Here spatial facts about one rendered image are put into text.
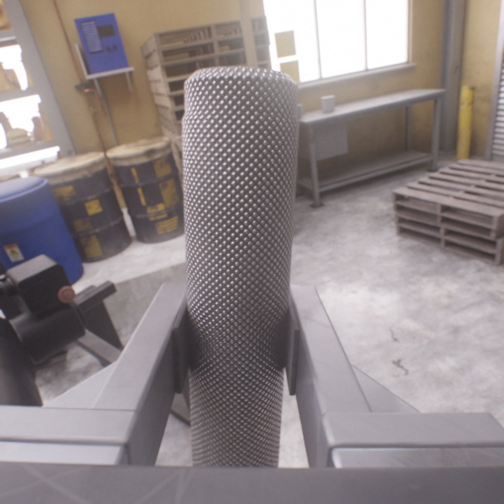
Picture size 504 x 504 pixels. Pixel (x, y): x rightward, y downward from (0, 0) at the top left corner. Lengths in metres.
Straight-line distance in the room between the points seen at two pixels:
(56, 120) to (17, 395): 3.56
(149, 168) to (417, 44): 4.45
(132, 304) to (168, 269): 0.43
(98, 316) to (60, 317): 0.90
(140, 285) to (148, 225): 0.67
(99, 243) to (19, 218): 0.77
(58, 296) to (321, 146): 3.72
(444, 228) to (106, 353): 2.99
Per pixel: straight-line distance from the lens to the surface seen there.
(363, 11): 5.92
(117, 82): 4.79
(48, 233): 3.23
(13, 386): 1.53
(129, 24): 4.84
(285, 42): 5.41
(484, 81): 6.52
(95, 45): 4.54
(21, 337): 1.98
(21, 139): 8.42
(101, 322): 2.90
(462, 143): 6.36
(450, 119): 6.76
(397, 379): 2.51
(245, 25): 3.68
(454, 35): 6.62
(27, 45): 4.68
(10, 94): 8.27
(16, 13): 4.72
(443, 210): 3.70
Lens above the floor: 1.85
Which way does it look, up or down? 28 degrees down
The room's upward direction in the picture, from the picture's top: 11 degrees counter-clockwise
